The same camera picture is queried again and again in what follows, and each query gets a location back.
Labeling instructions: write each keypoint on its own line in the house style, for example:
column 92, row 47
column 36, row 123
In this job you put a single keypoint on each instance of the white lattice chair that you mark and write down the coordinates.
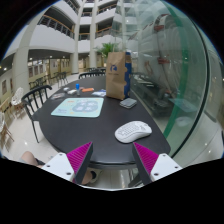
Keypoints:
column 2, row 125
column 17, row 96

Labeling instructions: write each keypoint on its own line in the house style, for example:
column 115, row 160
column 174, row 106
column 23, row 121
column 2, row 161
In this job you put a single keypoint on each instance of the light green printed mouse pad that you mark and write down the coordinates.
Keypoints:
column 78, row 107

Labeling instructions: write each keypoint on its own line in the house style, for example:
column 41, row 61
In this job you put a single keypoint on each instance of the white rectangular box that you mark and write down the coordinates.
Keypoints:
column 72, row 92

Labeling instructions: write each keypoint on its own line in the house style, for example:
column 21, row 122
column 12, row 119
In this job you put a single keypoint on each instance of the pinkish brown flat card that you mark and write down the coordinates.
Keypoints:
column 81, row 88

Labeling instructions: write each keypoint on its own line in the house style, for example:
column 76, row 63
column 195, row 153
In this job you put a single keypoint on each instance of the white and blue plastic packet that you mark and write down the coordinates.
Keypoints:
column 99, row 93

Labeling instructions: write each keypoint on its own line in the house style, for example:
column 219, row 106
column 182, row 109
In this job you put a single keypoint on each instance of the flat orange packet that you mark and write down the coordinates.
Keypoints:
column 88, row 89

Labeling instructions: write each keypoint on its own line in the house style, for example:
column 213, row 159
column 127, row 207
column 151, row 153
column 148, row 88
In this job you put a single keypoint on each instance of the green potted palm plant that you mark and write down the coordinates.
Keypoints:
column 107, row 49

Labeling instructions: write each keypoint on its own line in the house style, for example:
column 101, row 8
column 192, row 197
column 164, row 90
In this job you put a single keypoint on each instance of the brown paper bag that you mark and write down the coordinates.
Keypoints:
column 116, row 80

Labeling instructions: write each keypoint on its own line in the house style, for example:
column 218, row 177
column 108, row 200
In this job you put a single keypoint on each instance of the group of dark chairs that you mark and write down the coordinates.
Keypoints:
column 50, row 79

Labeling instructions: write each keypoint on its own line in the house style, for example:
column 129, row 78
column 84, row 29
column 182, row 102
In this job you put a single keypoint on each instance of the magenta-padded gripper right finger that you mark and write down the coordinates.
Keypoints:
column 163, row 165

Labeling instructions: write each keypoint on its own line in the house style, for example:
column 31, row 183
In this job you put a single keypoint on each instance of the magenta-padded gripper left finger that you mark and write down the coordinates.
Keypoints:
column 60, row 165

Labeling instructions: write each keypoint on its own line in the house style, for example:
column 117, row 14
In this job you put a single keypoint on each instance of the clear plastic snack bag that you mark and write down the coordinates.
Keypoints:
column 57, row 96

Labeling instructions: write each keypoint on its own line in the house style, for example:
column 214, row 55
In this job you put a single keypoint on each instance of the white perforated computer mouse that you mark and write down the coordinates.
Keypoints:
column 131, row 131

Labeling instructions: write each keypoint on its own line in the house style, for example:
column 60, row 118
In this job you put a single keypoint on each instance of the black spindle-back chair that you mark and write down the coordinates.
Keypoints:
column 29, row 100
column 91, row 74

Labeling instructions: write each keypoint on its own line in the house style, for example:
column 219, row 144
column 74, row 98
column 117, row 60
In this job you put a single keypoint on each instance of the grey smartphone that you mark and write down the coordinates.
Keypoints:
column 128, row 103

